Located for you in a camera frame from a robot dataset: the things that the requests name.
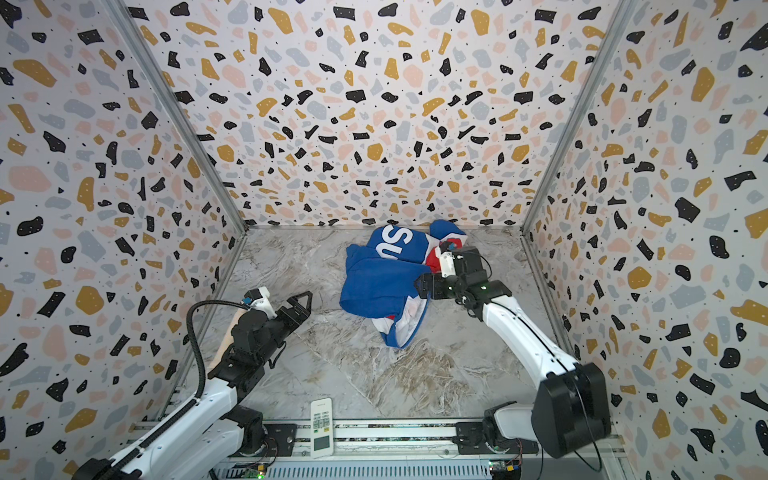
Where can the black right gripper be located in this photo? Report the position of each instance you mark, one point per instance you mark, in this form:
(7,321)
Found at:
(432,285)

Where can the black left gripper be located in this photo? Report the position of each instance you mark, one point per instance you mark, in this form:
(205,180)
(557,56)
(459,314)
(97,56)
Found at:
(300,314)

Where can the blue red white jacket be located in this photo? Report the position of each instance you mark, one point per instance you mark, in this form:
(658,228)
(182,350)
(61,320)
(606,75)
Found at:
(381,277)

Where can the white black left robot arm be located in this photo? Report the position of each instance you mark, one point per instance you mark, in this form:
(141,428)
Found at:
(213,424)

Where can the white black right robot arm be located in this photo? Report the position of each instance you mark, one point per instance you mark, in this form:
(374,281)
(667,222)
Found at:
(570,409)

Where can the beige wooden rolling pin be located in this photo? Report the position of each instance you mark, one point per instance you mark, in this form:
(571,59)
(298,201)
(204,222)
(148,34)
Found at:
(227,340)

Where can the white remote control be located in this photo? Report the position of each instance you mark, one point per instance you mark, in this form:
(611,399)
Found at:
(322,428)

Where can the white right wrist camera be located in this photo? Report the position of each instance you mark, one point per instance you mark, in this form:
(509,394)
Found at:
(445,257)

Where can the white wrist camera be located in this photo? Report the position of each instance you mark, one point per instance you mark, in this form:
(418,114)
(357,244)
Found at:
(445,257)
(259,299)

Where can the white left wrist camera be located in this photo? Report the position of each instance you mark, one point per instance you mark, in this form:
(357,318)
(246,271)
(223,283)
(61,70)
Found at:
(259,299)

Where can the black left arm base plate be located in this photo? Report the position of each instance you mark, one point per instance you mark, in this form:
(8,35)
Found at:
(268,441)

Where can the aluminium mounting rail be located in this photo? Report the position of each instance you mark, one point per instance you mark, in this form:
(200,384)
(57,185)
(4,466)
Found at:
(419,449)

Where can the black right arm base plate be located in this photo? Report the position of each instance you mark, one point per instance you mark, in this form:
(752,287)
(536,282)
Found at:
(480,438)

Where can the right aluminium corner post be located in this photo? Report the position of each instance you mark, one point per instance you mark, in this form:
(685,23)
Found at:
(619,20)

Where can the aluminium corner post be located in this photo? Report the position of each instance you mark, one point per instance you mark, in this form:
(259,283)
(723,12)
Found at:
(619,20)
(120,17)

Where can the left aluminium corner post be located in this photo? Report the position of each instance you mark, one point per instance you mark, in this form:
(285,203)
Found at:
(120,17)

